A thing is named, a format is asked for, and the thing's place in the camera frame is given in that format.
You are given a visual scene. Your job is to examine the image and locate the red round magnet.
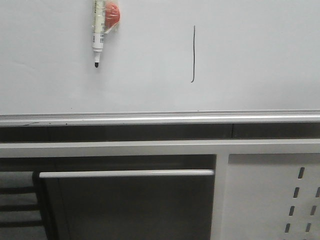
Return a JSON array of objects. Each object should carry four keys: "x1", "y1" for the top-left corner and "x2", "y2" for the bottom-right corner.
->
[{"x1": 105, "y1": 1, "x2": 121, "y2": 29}]

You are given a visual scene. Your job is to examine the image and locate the white whiteboard marker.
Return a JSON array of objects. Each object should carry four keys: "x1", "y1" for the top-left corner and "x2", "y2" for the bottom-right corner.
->
[{"x1": 92, "y1": 0, "x2": 106, "y2": 68}]

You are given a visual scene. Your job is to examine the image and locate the white whiteboard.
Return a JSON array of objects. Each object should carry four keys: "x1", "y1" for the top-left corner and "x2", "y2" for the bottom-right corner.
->
[{"x1": 0, "y1": 0, "x2": 320, "y2": 127}]

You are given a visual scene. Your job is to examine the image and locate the black marker stroke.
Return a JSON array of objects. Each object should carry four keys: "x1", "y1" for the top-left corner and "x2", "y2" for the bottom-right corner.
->
[{"x1": 191, "y1": 25, "x2": 196, "y2": 83}]

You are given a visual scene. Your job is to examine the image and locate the white perforated metal panel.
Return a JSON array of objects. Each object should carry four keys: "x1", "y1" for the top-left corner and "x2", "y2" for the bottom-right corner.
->
[{"x1": 222, "y1": 154, "x2": 320, "y2": 240}]

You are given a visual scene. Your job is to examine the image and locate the white metal stand frame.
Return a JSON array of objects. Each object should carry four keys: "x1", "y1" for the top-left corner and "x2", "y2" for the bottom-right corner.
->
[{"x1": 0, "y1": 139, "x2": 320, "y2": 240}]

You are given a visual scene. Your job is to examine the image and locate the white horizontal rail bar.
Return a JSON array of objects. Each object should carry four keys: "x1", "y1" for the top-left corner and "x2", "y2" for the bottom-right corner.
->
[{"x1": 39, "y1": 169, "x2": 215, "y2": 179}]

